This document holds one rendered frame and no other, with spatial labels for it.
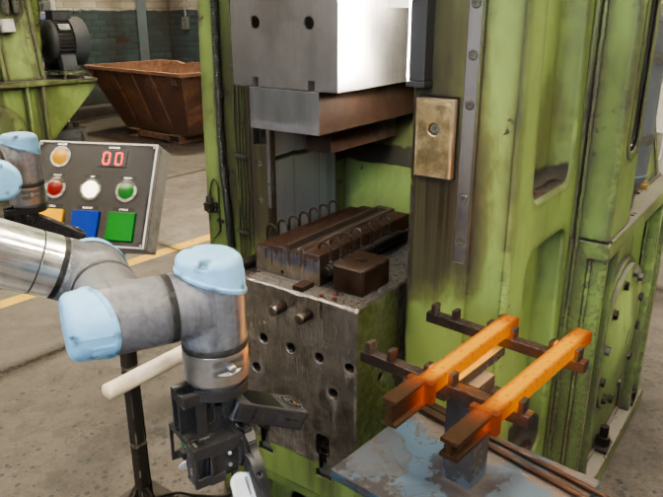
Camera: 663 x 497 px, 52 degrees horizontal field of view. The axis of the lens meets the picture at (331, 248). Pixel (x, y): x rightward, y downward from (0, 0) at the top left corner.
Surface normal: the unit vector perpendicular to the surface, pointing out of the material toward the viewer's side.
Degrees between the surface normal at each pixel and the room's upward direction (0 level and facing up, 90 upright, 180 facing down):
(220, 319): 92
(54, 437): 0
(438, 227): 90
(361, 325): 90
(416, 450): 0
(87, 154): 60
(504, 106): 90
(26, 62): 79
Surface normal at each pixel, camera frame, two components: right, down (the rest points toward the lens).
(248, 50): -0.58, 0.27
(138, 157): -0.16, -0.18
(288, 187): 0.81, 0.20
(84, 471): 0.00, -0.94
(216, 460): 0.58, 0.27
